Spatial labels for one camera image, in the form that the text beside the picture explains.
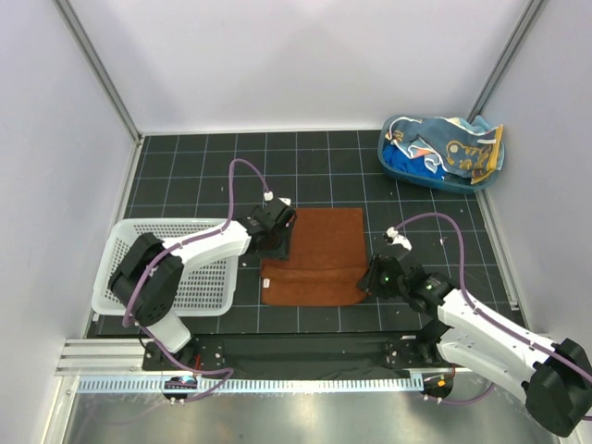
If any blue plastic tub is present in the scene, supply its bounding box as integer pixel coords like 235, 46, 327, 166
377, 115, 503, 194

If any aluminium frame post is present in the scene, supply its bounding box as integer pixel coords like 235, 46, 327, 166
52, 0, 142, 143
468, 0, 548, 121

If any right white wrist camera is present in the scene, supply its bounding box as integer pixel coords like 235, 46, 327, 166
384, 227, 413, 252

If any white perforated plastic basket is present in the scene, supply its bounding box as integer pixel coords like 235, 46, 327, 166
92, 217, 239, 317

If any brown towel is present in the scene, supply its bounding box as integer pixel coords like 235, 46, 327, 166
261, 207, 367, 307

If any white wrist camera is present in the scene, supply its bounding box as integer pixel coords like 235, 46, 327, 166
263, 191, 291, 210
384, 227, 413, 252

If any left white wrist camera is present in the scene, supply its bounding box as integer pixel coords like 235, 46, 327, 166
263, 191, 291, 210

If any aluminium front rail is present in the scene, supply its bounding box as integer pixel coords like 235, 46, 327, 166
55, 339, 144, 376

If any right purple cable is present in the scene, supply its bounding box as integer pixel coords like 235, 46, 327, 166
386, 213, 592, 406

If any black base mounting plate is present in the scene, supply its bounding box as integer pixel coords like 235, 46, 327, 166
142, 331, 450, 380

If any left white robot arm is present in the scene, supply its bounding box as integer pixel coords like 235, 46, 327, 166
107, 197, 297, 370

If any left aluminium frame post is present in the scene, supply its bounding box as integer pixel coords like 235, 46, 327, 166
52, 0, 142, 143

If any bright blue cloth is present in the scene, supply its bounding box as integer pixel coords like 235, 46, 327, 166
382, 145, 446, 180

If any right aluminium frame post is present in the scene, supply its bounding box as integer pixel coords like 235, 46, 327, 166
468, 0, 548, 121

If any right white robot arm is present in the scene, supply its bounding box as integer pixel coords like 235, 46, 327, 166
357, 255, 591, 438

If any slotted cable duct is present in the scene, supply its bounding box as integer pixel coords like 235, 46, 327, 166
77, 374, 424, 395

